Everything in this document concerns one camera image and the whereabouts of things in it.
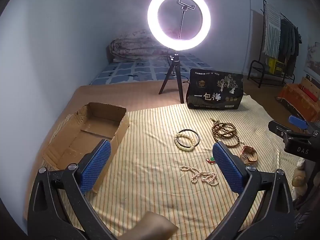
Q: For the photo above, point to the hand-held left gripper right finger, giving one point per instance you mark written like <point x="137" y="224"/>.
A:
<point x="228" y="170"/>

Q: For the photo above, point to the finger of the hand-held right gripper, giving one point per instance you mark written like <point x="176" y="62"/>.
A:
<point x="298" y="122"/>
<point x="277" y="128"/>

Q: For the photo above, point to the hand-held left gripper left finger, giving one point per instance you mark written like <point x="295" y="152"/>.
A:
<point x="96" y="165"/>

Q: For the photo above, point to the cardboard box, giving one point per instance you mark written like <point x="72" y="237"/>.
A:
<point x="82" y="140"/>

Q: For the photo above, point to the person's right hand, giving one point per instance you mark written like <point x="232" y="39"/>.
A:
<point x="298" y="177"/>

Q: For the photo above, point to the red and green charm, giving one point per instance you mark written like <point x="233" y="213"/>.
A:
<point x="212" y="159"/>

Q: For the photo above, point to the orange cloth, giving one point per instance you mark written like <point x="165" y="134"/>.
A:
<point x="297" y="100"/>

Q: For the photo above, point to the wooden box with red stripe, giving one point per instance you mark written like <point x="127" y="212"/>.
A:
<point x="310" y="87"/>

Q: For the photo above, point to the black bangle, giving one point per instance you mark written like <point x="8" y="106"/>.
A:
<point x="188" y="129"/>

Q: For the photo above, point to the striped yellow cloth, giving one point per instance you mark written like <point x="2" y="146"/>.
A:
<point x="155" y="180"/>

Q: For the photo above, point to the yellow box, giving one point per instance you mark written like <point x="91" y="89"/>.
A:
<point x="275" y="65"/>

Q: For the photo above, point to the black shoe rack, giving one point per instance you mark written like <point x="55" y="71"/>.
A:
<point x="257" y="63"/>

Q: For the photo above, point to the person's dark striped clothing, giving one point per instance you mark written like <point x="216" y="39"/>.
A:
<point x="303" y="220"/>

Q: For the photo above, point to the black printed bag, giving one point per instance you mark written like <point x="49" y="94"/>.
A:
<point x="215" y="90"/>

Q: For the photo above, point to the dark hanging clothes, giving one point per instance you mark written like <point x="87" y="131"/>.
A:
<point x="288" y="45"/>

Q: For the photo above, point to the tan rounded object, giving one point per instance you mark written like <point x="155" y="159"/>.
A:
<point x="150" y="225"/>

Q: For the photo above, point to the brown board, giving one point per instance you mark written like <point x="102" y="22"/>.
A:
<point x="257" y="35"/>

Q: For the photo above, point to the striped white towel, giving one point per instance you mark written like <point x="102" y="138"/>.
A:
<point x="271" y="30"/>

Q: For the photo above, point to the blue patterned bedsheet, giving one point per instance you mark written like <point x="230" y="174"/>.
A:
<point x="140" y="70"/>

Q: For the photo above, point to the black tripod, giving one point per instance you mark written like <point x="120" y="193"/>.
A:
<point x="178" y="67"/>

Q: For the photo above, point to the black clothes rack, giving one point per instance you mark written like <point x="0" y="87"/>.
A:
<point x="263" y="10"/>

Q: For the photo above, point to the folded floral quilt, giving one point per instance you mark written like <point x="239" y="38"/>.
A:
<point x="132" y="50"/>

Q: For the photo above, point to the black phone holder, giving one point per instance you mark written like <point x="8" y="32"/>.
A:
<point x="186" y="5"/>

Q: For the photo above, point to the wall poster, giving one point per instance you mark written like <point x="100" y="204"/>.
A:
<point x="312" y="55"/>

